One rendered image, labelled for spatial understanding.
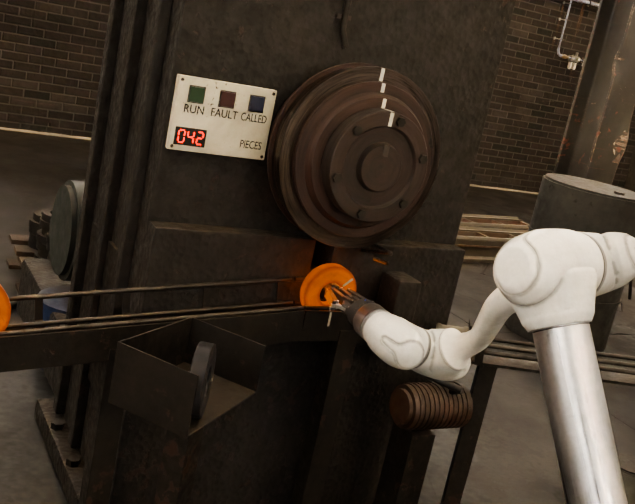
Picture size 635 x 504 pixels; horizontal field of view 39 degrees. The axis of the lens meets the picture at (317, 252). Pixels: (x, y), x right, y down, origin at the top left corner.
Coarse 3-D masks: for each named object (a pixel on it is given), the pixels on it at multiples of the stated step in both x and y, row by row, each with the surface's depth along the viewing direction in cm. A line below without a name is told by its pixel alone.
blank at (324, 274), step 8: (328, 264) 235; (336, 264) 236; (312, 272) 233; (320, 272) 232; (328, 272) 233; (336, 272) 234; (344, 272) 235; (304, 280) 234; (312, 280) 232; (320, 280) 233; (328, 280) 234; (336, 280) 235; (344, 280) 236; (352, 280) 237; (304, 288) 233; (312, 288) 233; (320, 288) 234; (344, 288) 237; (352, 288) 238; (304, 296) 233; (312, 296) 233; (304, 304) 234; (312, 304) 234; (320, 304) 236; (328, 304) 238
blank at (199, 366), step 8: (200, 344) 182; (208, 344) 183; (200, 352) 180; (208, 352) 180; (192, 360) 178; (200, 360) 178; (208, 360) 178; (192, 368) 177; (200, 368) 177; (208, 368) 180; (200, 376) 177; (208, 376) 187; (200, 384) 176; (208, 384) 187; (200, 392) 177; (208, 392) 188; (200, 400) 177; (200, 408) 179; (192, 416) 181; (200, 416) 181
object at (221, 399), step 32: (192, 320) 205; (128, 352) 182; (160, 352) 197; (192, 352) 206; (224, 352) 202; (256, 352) 198; (128, 384) 183; (160, 384) 179; (192, 384) 175; (224, 384) 200; (256, 384) 199; (160, 416) 180; (192, 448) 196; (160, 480) 198; (192, 480) 200
